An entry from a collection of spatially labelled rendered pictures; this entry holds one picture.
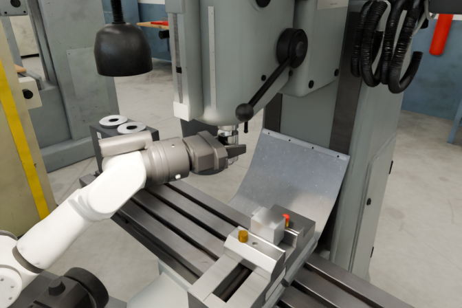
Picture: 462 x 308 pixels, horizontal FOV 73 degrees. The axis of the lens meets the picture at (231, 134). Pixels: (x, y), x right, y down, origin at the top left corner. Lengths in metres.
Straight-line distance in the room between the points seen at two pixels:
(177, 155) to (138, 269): 1.58
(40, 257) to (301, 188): 0.72
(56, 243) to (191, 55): 0.40
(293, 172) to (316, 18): 0.54
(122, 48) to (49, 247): 0.38
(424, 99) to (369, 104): 3.95
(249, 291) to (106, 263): 1.63
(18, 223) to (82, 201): 2.00
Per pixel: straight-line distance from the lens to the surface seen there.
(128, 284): 2.08
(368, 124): 0.97
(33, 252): 0.65
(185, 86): 0.55
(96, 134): 1.13
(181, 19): 0.52
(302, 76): 0.67
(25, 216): 2.58
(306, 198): 1.02
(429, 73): 4.81
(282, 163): 1.06
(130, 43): 0.42
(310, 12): 0.65
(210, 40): 0.54
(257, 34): 0.54
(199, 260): 0.83
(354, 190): 1.07
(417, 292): 2.23
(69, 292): 1.32
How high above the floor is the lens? 1.56
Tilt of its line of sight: 26 degrees down
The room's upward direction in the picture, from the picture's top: straight up
